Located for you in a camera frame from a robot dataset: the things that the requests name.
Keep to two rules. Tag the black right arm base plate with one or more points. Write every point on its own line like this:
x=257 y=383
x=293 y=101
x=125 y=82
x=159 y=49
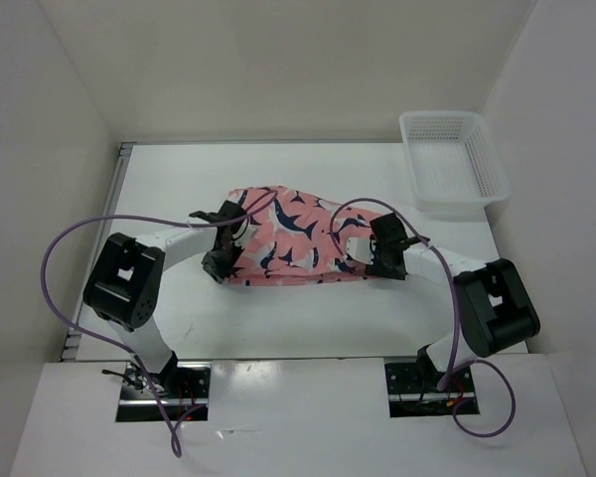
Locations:
x=409 y=396

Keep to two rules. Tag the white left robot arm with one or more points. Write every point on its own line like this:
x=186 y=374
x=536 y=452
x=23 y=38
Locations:
x=124 y=285

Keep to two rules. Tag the pink shark print shorts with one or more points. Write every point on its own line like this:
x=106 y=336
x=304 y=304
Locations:
x=299 y=238

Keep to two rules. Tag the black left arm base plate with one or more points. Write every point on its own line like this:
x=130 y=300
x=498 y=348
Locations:
x=187 y=400

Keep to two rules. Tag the white plastic mesh basket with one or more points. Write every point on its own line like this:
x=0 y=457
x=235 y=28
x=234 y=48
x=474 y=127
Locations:
x=454 y=164

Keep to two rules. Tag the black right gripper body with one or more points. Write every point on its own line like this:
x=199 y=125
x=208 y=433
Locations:
x=379 y=265

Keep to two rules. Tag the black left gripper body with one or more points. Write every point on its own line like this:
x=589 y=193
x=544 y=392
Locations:
x=220 y=261

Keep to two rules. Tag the aluminium table edge rail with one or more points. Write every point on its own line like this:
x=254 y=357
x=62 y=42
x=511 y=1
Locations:
x=73 y=337

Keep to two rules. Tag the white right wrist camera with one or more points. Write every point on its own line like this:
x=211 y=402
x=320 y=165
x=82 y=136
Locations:
x=360 y=250

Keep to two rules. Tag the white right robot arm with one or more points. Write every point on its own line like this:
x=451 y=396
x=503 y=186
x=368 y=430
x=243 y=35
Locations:
x=492 y=310

